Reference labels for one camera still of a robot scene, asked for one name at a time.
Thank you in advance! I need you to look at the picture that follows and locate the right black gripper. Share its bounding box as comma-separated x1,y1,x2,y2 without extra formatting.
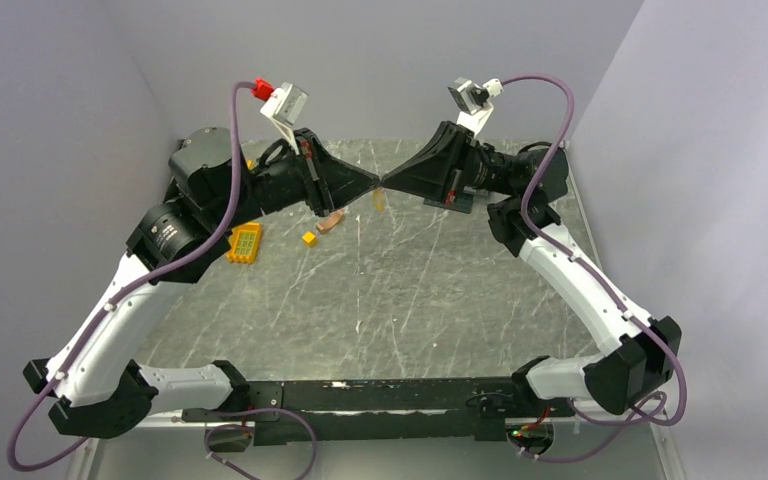
382,121,519,205

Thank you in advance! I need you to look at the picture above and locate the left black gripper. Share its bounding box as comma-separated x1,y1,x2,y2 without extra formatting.
214,127,382,231

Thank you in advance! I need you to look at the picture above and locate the yellow key tag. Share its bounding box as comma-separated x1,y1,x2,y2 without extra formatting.
372,189,386,212

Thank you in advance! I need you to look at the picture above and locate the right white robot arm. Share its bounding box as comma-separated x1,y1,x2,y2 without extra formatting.
382,121,682,416

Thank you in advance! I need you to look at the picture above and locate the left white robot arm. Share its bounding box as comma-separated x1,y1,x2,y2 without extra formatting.
24,127,380,439

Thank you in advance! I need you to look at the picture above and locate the tan curved block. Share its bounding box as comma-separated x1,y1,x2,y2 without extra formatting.
315,209,345,234

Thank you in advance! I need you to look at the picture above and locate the grey and blue lego stack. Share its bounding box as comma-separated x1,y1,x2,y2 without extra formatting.
423,187,491,214

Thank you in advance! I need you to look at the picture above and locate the small yellow cube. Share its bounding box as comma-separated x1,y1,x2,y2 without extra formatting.
302,231,318,247

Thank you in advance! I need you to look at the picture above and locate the yellow window toy block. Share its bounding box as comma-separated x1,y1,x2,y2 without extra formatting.
225,222,263,264

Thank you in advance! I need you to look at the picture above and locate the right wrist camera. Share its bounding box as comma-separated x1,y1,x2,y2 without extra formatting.
448,77,503,135

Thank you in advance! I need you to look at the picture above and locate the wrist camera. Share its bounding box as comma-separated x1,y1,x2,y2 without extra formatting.
448,77,503,135
252,78,309,154

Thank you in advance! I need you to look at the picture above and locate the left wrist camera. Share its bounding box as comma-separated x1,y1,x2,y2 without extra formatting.
252,78,309,154

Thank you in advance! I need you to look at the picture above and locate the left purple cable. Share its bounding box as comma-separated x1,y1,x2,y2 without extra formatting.
6,80,319,480

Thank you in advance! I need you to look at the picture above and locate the purple cable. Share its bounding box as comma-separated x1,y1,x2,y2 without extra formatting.
499,73,688,464
6,80,319,480

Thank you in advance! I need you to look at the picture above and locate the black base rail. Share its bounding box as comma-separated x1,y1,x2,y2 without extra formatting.
180,377,558,446

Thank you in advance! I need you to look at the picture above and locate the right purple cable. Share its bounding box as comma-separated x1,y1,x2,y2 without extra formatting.
499,73,688,464

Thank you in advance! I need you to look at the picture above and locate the aluminium frame rail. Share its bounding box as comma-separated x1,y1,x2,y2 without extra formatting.
67,408,245,479

